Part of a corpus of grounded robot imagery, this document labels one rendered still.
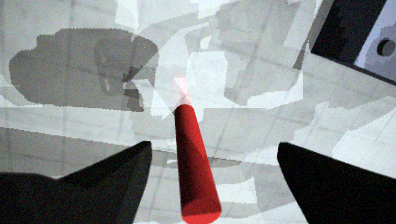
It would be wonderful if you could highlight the red peg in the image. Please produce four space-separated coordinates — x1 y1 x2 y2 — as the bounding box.
174 104 222 224

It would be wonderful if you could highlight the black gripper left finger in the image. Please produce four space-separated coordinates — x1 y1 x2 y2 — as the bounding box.
0 141 152 224

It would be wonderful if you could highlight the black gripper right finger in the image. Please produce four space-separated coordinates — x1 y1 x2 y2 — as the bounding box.
277 142 396 224

